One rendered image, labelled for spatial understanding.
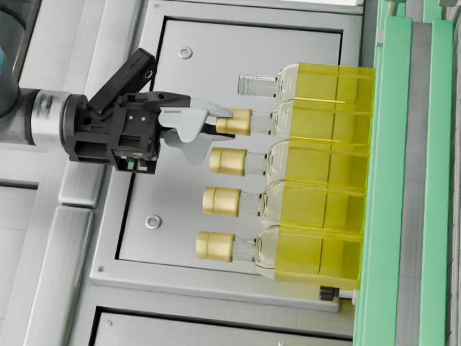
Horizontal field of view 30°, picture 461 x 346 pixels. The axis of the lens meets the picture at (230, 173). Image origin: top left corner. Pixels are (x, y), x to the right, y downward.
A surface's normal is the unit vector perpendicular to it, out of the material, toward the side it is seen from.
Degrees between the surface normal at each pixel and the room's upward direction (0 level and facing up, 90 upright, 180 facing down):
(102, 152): 90
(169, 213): 90
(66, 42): 90
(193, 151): 99
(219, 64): 90
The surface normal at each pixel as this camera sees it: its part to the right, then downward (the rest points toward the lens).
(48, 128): -0.13, 0.36
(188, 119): -0.23, -0.44
